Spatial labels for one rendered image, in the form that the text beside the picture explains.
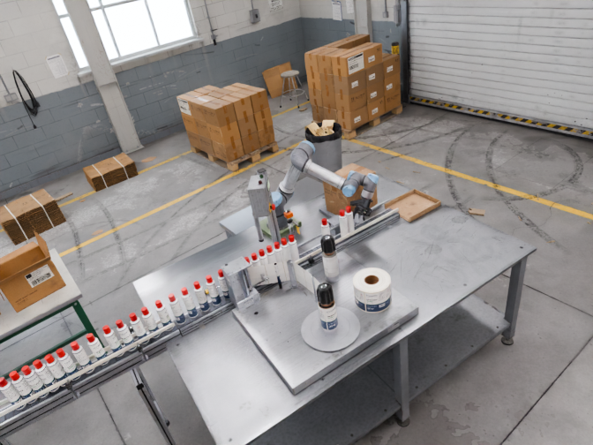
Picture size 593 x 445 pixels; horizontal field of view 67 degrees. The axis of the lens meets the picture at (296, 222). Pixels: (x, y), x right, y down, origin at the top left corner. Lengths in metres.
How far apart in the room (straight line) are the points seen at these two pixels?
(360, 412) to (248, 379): 0.82
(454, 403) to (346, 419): 0.74
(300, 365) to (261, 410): 0.27
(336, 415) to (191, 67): 6.55
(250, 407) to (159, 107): 6.44
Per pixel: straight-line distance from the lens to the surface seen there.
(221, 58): 8.48
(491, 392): 3.30
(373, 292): 2.36
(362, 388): 2.98
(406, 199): 3.44
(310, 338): 2.36
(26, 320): 3.47
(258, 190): 2.50
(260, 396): 2.28
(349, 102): 6.39
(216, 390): 2.36
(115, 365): 2.66
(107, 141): 7.90
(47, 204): 6.26
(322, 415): 2.90
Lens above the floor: 2.63
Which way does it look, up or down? 33 degrees down
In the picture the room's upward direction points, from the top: 10 degrees counter-clockwise
